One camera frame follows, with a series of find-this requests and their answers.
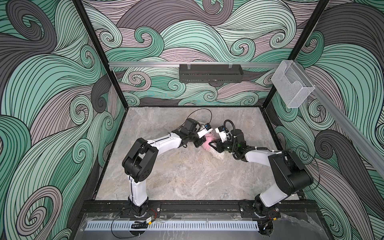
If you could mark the white slotted cable duct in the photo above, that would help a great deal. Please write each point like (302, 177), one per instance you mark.
(175, 226)

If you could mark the pink knitted bear sweater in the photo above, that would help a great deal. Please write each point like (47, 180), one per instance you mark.
(209, 138)

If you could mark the aluminium rail back wall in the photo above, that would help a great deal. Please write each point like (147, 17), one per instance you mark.
(152, 64)

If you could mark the black perforated wall tray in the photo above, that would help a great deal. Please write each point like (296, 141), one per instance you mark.
(217, 74)

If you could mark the clear plastic wall bin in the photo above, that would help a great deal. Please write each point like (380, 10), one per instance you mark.
(292, 83)

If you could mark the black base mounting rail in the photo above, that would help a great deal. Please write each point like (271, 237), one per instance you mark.
(165, 208)

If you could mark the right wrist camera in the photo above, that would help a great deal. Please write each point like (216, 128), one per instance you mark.
(223, 133)

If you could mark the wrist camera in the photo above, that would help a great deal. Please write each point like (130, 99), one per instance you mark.
(223, 133)
(205, 130)

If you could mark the white plush teddy bear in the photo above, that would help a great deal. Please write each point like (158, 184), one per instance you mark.
(217, 154)

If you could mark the black enclosure corner post left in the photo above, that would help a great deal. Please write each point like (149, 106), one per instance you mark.
(95, 41)

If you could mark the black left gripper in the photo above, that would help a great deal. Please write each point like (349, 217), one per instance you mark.
(202, 139)

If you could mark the black enclosure corner post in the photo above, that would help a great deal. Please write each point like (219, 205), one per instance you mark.
(95, 41)
(312, 21)

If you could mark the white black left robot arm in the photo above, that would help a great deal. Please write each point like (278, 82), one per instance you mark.
(140, 159)

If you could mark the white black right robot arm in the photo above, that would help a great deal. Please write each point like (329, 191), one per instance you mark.
(290, 173)

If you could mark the black enclosure corner post right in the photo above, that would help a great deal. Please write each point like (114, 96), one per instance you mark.
(312, 21)

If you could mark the aluminium rail wall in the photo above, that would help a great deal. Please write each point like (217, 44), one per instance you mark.
(152, 64)
(330, 95)

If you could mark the aluminium rail right wall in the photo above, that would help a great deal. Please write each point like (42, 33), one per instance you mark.
(330, 95)

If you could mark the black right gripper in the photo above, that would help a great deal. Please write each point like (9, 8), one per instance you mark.
(218, 144)

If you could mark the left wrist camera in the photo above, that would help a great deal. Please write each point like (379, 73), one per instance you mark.
(205, 130)

